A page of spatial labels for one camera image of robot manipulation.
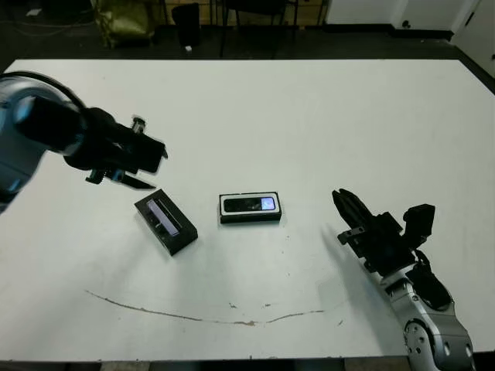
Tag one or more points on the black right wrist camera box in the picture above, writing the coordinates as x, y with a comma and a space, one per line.
419, 222

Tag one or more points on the black box with white insert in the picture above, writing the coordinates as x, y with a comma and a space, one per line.
247, 218

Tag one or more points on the tall black bin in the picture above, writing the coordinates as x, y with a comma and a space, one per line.
186, 25

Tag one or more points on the yellow-green bag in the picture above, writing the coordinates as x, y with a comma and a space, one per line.
123, 21

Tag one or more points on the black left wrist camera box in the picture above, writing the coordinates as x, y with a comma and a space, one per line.
149, 154

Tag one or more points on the slim black camera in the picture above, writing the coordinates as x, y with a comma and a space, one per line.
243, 205

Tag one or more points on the black office chair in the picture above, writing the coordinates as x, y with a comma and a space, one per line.
255, 4

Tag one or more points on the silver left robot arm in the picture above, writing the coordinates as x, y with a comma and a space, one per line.
23, 127

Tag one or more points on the white paper sheet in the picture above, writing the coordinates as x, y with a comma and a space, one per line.
33, 11

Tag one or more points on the black box lid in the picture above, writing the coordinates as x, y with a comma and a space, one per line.
181, 232

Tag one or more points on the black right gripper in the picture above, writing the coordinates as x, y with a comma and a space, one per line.
383, 243

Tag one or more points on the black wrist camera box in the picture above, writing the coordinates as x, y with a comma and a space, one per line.
419, 222
149, 154

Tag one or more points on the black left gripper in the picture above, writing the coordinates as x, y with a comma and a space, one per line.
100, 143

